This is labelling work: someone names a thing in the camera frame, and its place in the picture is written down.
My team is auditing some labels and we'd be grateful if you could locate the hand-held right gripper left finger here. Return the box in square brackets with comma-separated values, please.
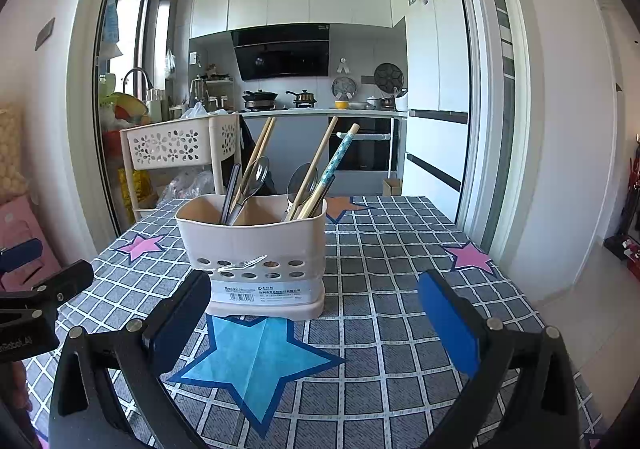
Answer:
[48, 269, 213, 449]

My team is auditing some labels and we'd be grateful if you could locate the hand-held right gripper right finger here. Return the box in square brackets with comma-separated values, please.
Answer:
[416, 269, 584, 449]

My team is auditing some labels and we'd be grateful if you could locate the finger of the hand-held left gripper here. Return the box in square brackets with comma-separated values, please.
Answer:
[0, 259, 96, 326]
[0, 237, 44, 276]

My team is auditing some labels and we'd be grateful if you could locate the cream plastic utensil holder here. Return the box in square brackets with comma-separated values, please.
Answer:
[175, 194, 328, 319]

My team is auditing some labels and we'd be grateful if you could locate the black plastic utensil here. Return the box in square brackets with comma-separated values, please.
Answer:
[307, 174, 337, 218]

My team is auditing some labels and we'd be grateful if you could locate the blue patterned chopstick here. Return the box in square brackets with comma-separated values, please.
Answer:
[300, 124, 361, 220]

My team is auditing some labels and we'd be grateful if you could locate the person's left hand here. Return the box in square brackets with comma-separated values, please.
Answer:
[0, 361, 38, 449]

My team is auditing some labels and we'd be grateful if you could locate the grey checked star tablecloth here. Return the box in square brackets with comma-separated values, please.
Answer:
[20, 194, 601, 449]

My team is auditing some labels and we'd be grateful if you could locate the bag of white balls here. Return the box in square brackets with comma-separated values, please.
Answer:
[0, 101, 28, 204]

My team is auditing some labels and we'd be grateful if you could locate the yellow package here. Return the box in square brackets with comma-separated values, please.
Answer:
[117, 168, 138, 222]

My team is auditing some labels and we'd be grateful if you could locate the cream plastic trolley cart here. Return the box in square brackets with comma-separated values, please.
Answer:
[120, 111, 242, 225]

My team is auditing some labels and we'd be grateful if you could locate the green yellow basin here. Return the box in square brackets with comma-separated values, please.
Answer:
[100, 91, 151, 127]

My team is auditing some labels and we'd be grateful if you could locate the black cloth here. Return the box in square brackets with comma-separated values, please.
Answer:
[239, 116, 278, 194]

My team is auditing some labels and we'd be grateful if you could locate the black built-in oven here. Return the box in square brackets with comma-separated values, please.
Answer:
[327, 116, 401, 174]

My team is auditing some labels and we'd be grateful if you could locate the kitchen faucet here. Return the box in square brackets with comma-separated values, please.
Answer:
[122, 68, 153, 102]

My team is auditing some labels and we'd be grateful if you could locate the grey kitchen counter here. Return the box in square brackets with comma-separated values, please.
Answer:
[239, 106, 408, 197]

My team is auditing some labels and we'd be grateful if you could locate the countertop spice rack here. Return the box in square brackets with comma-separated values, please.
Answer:
[190, 74, 236, 112]

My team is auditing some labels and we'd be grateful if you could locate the hanging blue bag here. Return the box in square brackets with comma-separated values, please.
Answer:
[102, 0, 123, 57]

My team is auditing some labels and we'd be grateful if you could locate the white fridge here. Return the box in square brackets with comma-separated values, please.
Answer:
[400, 0, 473, 225]

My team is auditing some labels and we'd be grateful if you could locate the round black hanging pan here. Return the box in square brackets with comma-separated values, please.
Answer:
[374, 62, 405, 92]

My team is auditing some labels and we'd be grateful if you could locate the black range hood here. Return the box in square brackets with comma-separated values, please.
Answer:
[230, 24, 332, 82]

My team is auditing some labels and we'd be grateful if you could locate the grey wall switch panel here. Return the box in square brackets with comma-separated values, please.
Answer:
[35, 18, 56, 50]

